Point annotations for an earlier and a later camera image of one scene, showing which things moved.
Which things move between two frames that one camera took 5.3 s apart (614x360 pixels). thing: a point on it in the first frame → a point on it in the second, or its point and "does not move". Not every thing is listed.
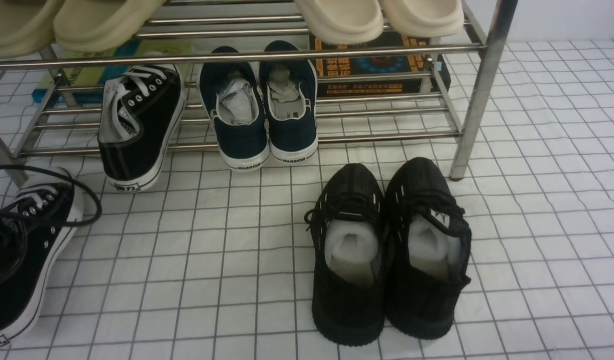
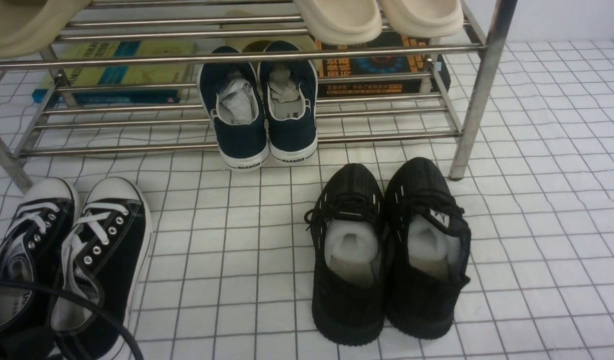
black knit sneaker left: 348,229 does not move
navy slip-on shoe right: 289,94 does not move
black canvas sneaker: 141,110 → 106,259
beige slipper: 423,19 does not move
